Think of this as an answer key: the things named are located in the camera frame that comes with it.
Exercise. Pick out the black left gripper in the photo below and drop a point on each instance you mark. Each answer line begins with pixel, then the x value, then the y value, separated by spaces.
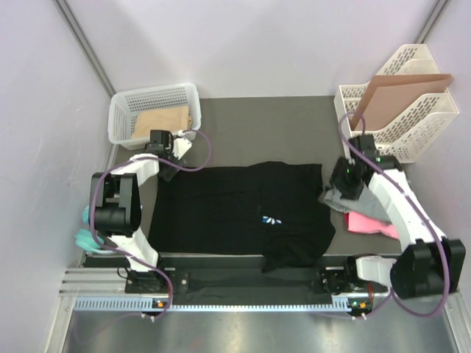
pixel 167 173

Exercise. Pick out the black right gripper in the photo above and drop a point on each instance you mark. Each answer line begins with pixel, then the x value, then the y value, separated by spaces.
pixel 335 179

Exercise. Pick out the black t shirt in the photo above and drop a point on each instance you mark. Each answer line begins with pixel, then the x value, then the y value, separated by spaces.
pixel 269 208

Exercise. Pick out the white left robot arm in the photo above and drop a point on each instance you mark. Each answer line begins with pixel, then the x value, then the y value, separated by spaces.
pixel 115 209

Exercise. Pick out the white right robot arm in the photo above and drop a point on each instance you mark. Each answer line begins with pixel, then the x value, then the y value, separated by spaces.
pixel 373 190

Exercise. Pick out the grey t shirt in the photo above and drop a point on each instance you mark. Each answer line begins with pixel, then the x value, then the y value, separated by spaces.
pixel 356 200

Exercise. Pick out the pink t shirt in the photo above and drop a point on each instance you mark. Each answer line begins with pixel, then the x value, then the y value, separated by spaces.
pixel 359 223

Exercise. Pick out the beige folded t shirt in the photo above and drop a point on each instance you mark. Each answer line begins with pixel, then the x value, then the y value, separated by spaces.
pixel 171 119

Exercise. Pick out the white perforated plastic basket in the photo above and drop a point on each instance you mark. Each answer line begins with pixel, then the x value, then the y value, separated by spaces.
pixel 126 106

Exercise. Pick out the brown cardboard folder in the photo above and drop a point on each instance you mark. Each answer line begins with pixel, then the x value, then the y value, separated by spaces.
pixel 388 96

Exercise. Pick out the teal cat ear headphones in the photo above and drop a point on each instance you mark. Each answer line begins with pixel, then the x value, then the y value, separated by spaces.
pixel 85 241

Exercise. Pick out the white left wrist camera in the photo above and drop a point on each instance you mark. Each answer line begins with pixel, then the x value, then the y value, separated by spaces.
pixel 181 145

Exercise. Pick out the white slotted cable duct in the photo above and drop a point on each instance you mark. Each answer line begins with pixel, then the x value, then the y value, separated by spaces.
pixel 152 305

